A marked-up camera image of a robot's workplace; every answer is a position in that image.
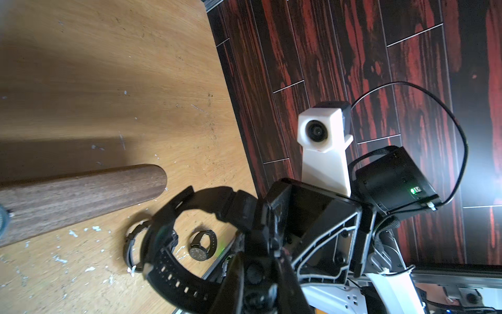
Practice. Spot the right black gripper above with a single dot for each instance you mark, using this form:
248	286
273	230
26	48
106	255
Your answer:
331	232

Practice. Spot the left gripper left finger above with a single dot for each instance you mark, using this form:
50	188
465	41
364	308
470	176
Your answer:
230	296

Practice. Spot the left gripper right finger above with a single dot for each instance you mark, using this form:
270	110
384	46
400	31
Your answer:
290	297

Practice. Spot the thin black band watch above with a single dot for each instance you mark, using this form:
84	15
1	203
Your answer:
202	253

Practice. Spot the wooden watch stand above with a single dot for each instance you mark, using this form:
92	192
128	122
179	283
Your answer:
33	207

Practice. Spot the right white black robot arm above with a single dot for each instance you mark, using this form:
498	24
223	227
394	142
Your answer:
397	189

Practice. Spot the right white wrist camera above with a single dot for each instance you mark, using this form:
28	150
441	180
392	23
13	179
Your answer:
324	135

